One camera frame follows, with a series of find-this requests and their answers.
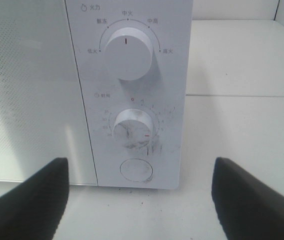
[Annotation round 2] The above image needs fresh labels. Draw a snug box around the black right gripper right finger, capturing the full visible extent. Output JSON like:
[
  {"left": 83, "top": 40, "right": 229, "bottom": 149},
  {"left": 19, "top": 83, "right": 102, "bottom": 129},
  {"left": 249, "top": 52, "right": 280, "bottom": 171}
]
[{"left": 211, "top": 157, "right": 284, "bottom": 240}]

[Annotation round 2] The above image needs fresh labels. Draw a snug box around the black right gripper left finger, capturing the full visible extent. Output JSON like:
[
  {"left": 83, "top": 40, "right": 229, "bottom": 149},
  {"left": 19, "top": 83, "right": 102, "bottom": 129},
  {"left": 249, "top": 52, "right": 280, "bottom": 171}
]
[{"left": 0, "top": 157, "right": 69, "bottom": 240}]

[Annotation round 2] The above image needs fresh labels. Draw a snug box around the round white door button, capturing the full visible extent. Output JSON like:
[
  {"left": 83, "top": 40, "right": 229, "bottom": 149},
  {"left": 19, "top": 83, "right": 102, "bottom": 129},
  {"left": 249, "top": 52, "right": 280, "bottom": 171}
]
[{"left": 120, "top": 158, "right": 153, "bottom": 182}]

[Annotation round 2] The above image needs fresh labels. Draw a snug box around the white timer knob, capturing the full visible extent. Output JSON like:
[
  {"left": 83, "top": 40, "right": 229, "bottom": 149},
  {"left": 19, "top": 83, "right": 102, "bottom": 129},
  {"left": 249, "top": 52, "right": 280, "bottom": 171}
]
[{"left": 112, "top": 108, "right": 154, "bottom": 149}]

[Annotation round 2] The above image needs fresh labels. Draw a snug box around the white microwave door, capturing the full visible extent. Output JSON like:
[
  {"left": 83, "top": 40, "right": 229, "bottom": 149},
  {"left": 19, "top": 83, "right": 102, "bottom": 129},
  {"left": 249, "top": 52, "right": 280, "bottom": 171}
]
[{"left": 0, "top": 0, "right": 97, "bottom": 186}]

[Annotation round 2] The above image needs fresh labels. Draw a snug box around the white microwave oven body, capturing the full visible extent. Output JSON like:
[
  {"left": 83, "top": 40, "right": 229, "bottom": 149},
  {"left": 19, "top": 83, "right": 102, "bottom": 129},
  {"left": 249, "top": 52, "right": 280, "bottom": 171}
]
[{"left": 66, "top": 0, "right": 193, "bottom": 189}]

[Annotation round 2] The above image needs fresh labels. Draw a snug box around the upper white power knob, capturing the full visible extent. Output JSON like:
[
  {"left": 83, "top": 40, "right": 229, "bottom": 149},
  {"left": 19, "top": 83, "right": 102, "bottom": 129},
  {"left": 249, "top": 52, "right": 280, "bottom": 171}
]
[{"left": 104, "top": 27, "right": 153, "bottom": 81}]

